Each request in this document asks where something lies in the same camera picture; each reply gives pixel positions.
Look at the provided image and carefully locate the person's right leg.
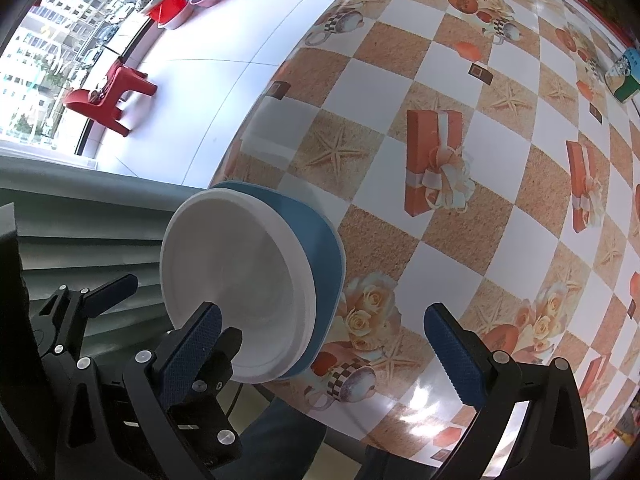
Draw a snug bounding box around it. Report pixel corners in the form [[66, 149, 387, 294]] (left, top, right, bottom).
[[362, 441, 453, 480]]

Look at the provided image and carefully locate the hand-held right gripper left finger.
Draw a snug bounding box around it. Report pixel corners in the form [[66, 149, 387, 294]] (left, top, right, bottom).
[[52, 302, 224, 480]]

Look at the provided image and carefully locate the grey ribbed panel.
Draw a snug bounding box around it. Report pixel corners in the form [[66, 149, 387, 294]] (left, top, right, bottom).
[[0, 156, 236, 361]]

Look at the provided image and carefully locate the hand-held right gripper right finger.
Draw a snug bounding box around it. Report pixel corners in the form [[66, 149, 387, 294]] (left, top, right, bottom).
[[424, 302, 594, 480]]

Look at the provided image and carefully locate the blue plastic bowl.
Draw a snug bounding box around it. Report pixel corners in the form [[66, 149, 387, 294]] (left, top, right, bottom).
[[212, 181, 347, 382]]

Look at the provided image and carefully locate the white foam plate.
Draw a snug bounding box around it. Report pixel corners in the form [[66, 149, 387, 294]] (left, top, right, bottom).
[[260, 205, 319, 384]]

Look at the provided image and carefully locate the person's left leg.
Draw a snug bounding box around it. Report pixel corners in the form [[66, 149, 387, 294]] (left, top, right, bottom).
[[234, 399, 329, 480]]

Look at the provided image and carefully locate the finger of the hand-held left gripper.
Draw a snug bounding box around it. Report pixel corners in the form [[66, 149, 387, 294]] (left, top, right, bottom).
[[169, 328, 245, 467], [30, 274, 140, 359]]

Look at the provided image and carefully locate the window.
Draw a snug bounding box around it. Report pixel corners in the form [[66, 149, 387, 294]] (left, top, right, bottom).
[[0, 0, 153, 157]]

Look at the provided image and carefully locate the person's leg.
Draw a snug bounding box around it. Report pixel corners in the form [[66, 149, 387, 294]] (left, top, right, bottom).
[[234, 399, 329, 480], [362, 441, 453, 480]]

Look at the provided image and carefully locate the red plastic stool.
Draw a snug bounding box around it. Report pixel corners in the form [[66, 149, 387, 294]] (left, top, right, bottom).
[[62, 59, 159, 137]]

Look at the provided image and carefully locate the red plastic bucket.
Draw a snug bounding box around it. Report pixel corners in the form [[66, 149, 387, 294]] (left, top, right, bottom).
[[141, 0, 192, 30]]

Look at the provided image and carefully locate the green and blue paper cup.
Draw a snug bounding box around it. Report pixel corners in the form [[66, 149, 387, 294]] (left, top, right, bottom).
[[604, 47, 640, 104]]

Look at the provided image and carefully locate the white foam bowl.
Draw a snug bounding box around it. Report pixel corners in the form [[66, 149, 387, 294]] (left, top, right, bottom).
[[160, 187, 317, 385]]

